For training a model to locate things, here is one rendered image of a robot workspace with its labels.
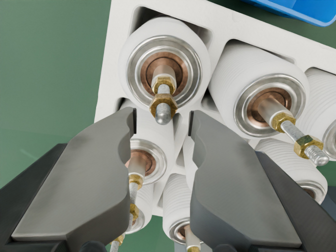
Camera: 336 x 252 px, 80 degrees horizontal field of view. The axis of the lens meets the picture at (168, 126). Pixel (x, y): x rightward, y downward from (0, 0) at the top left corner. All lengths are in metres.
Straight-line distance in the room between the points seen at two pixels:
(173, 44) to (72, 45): 0.33
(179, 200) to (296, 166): 0.18
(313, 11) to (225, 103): 0.26
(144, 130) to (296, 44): 0.22
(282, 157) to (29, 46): 0.52
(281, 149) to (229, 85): 0.17
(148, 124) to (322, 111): 0.21
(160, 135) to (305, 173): 0.21
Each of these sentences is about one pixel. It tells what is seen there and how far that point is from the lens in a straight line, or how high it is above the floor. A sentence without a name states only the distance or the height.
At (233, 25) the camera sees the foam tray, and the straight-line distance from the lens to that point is 0.28.
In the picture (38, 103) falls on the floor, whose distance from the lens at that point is 0.58.
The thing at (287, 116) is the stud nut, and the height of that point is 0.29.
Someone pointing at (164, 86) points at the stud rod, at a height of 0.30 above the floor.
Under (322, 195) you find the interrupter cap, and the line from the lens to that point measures 0.37.
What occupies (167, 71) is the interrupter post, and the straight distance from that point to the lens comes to 0.18.
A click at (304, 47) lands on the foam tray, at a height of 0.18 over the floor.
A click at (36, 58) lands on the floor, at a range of 0.54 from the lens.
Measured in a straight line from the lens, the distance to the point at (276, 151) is 0.36.
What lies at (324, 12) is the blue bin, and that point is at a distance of 0.43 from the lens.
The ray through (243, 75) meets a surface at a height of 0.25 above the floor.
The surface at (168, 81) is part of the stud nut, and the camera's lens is 0.17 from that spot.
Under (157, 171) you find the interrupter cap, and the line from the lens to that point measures 0.27.
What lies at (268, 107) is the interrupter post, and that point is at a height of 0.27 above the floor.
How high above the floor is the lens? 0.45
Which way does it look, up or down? 59 degrees down
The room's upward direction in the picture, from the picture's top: 179 degrees clockwise
